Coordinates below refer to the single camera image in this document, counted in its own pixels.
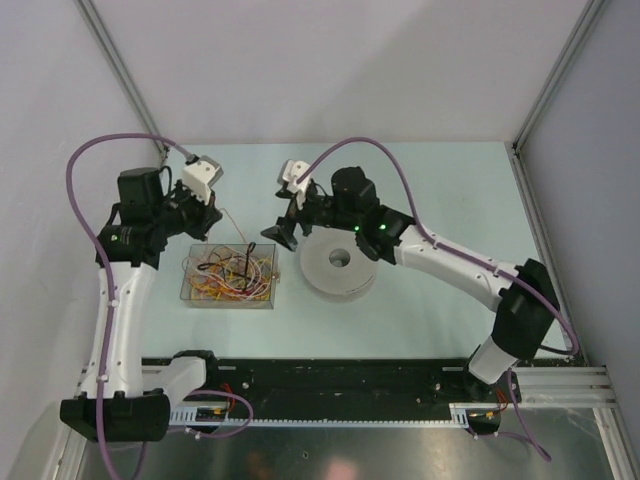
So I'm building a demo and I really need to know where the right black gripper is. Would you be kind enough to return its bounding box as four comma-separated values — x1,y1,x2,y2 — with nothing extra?
262,182,361,251

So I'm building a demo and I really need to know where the thin orange wire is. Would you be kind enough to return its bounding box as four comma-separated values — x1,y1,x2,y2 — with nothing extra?
217,207,251,249

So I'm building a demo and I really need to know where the grey perforated cable spool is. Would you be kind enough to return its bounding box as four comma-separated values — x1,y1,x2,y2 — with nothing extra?
299,227,378,303

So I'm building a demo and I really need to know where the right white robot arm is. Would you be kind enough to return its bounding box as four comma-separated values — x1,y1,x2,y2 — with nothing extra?
261,160,558,401

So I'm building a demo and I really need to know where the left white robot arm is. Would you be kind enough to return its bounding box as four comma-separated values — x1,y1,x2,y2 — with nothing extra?
59,158,223,442

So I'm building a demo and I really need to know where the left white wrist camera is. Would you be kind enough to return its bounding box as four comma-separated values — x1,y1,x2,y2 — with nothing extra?
181,154,224,205

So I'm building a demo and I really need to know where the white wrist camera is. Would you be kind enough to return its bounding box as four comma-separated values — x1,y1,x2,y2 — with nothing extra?
181,154,224,205
276,159,311,210

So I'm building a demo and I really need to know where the clear plastic cable box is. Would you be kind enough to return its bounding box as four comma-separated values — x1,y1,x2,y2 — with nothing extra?
180,242,280,310

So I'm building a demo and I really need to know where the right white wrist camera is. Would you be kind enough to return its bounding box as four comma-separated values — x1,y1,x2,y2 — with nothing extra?
276,159,311,210

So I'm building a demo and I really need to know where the tangled coloured wires bundle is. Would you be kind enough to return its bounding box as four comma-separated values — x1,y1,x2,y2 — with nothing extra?
183,242,277,304

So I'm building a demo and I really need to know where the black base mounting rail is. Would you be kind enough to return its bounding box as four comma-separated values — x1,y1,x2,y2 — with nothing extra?
139,355,524,421

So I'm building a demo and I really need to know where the left aluminium frame post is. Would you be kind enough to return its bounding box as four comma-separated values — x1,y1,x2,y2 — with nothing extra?
73,0,160,135

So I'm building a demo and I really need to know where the aluminium frame post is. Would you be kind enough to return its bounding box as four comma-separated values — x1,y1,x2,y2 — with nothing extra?
73,0,160,135
511,0,610,161

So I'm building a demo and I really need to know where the right aluminium frame post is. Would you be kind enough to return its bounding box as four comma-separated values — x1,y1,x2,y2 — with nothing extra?
511,0,610,161

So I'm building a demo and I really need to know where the white slotted cable duct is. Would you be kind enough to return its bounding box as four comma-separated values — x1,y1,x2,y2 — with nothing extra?
169,403,508,431

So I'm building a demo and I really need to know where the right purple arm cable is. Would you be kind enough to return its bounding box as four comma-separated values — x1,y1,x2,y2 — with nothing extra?
298,137,581,464

